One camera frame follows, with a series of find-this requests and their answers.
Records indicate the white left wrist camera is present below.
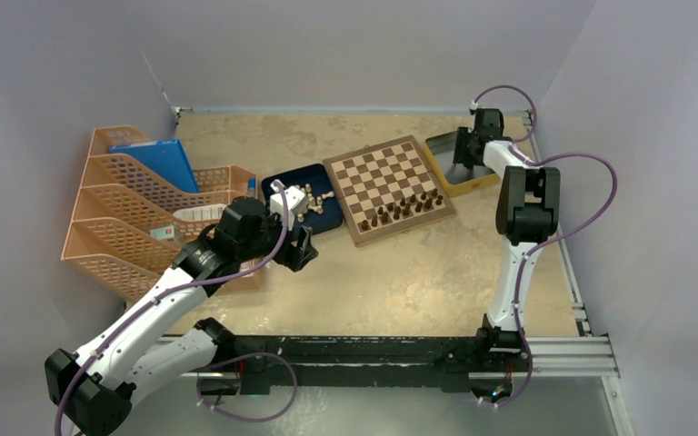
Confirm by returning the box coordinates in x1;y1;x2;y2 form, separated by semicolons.
269;183;309;222

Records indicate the wooden chess board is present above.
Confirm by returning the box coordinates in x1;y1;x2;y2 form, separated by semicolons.
323;135;455;247

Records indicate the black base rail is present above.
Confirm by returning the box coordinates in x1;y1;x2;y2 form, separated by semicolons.
183;335;617;400

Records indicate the peach file rack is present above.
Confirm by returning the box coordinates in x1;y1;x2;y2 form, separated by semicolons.
61;125;256;302

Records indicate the blue folder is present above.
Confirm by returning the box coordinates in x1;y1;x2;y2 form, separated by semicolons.
108;138;199;193

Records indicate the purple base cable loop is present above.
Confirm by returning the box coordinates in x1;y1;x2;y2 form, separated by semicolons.
194;349;300;423

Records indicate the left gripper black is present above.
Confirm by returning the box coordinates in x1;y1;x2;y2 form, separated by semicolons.
237;203;316;271

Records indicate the yellow metal tin tray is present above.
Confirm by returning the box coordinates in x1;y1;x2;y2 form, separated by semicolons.
422;131;500;197

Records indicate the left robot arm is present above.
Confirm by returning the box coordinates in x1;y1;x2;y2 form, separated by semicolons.
45;188;318;435

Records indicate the dark blue square tray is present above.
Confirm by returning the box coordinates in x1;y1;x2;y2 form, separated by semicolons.
259;163;344;234

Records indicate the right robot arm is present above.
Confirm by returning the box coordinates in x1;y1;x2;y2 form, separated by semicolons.
453;106;561;370

